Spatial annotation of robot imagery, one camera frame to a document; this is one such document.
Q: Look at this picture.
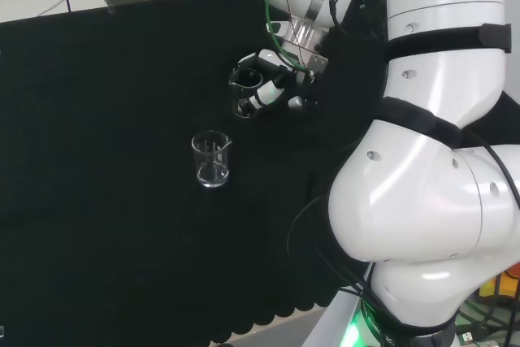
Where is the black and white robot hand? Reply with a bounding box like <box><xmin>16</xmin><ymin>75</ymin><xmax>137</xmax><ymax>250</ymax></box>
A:
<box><xmin>236</xmin><ymin>49</ymin><xmax>322</xmax><ymax>119</ymax></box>

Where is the clear glass beaker white scale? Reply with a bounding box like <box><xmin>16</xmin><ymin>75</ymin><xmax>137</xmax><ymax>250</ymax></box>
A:
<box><xmin>227</xmin><ymin>67</ymin><xmax>265</xmax><ymax>119</ymax></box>

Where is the black bench cloth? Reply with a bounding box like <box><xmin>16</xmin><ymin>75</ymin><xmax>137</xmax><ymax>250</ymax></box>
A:
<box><xmin>0</xmin><ymin>0</ymin><xmax>520</xmax><ymax>347</ymax></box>

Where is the yellow stop button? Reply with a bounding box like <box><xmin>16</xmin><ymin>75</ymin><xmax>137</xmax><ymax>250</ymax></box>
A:
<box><xmin>478</xmin><ymin>259</ymin><xmax>520</xmax><ymax>303</ymax></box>

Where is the silver metal wrist bracket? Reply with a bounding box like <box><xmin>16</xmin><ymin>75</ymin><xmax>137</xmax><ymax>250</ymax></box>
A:
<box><xmin>281</xmin><ymin>0</ymin><xmax>330</xmax><ymax>76</ymax></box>

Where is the green cable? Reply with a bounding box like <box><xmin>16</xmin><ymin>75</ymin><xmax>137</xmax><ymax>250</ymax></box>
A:
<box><xmin>262</xmin><ymin>0</ymin><xmax>310</xmax><ymax>75</ymax></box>

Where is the black cable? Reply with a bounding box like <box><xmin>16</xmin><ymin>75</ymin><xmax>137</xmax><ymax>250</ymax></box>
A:
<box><xmin>286</xmin><ymin>194</ymin><xmax>411</xmax><ymax>326</ymax></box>
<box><xmin>479</xmin><ymin>142</ymin><xmax>520</xmax><ymax>347</ymax></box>

